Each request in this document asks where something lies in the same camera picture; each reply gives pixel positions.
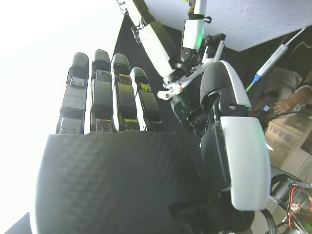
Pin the person's hand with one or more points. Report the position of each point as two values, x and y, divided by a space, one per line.
284 106

